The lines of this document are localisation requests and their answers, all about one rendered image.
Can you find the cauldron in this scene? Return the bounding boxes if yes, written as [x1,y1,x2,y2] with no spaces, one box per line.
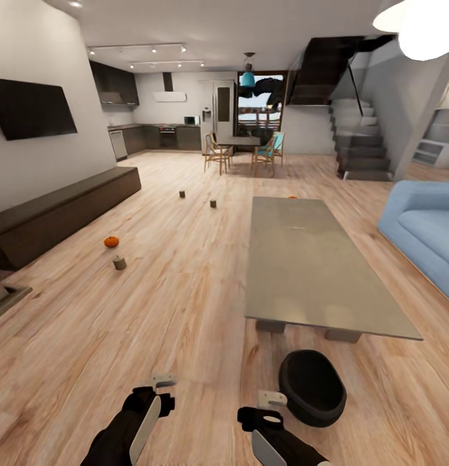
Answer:
[278,349,347,428]

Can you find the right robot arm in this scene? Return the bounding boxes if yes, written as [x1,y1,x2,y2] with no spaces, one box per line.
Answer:
[237,390,336,466]

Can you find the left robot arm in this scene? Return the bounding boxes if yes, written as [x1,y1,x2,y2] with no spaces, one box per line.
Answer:
[80,373,177,466]

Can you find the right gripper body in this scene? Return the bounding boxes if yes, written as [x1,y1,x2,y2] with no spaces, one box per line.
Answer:
[242,407,281,433]

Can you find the pumpkin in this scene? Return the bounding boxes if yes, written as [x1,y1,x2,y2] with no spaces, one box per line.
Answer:
[104,236,119,247]

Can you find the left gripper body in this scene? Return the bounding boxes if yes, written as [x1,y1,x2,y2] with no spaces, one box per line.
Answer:
[159,393,171,417]

